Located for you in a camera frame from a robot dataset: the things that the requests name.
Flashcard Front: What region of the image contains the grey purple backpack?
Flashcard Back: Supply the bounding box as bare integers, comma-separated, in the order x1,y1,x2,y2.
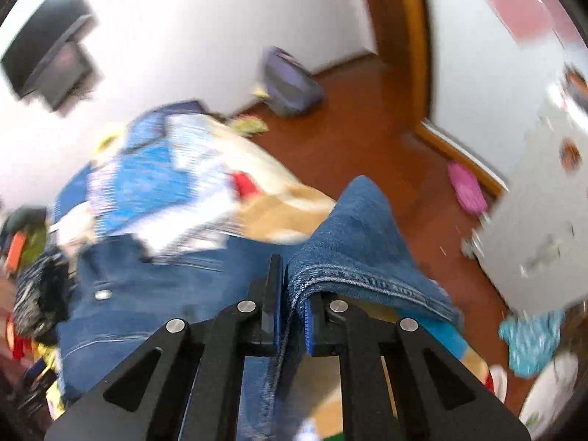
260,46,325,118

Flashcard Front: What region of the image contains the blue patchwork bedspread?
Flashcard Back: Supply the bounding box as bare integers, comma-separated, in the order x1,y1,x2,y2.
49,100,241,258

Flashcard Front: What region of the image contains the dark patterned knit garment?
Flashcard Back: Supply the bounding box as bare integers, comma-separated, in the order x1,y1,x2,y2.
12,246,72,340

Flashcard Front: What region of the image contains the wall mounted black television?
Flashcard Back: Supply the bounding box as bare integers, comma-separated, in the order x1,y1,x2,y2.
1,0,94,112

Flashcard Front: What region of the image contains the teal patterned cloth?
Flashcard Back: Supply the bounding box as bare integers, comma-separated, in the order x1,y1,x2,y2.
498,309,565,378

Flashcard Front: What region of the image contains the white sticker covered cabinet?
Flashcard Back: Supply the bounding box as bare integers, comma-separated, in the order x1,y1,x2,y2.
462,65,587,316

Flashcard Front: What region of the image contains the dark green cloth pile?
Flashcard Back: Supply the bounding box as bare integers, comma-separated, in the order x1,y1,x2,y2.
1,205,47,273

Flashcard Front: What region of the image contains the beige plush blanket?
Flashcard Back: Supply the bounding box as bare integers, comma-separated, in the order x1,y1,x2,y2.
201,118,495,441

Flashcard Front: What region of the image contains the blue denim jacket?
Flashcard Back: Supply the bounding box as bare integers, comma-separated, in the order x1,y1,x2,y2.
57,176,462,440

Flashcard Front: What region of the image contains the pink rubber clog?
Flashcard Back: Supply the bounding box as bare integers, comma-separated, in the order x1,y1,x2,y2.
448,162,488,216

